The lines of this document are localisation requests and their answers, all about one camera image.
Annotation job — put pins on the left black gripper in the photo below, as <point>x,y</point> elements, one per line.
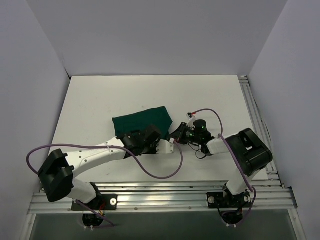
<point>155,135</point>

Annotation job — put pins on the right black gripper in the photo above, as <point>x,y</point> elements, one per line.
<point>183,132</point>

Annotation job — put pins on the green surgical drape cloth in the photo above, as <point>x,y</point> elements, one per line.
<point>138,121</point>

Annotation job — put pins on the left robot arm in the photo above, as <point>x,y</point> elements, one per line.
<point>59,172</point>

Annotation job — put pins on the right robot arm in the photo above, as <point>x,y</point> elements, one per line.
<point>248,151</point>

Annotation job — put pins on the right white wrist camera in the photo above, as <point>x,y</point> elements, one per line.
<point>191,119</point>

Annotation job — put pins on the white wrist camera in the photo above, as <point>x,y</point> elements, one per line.
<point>191,119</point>
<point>164,147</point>

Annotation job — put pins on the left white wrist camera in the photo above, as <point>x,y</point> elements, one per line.
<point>164,147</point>

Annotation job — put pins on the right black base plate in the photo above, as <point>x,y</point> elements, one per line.
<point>223,200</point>

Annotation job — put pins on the aluminium rail frame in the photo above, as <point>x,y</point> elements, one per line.
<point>274,214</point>

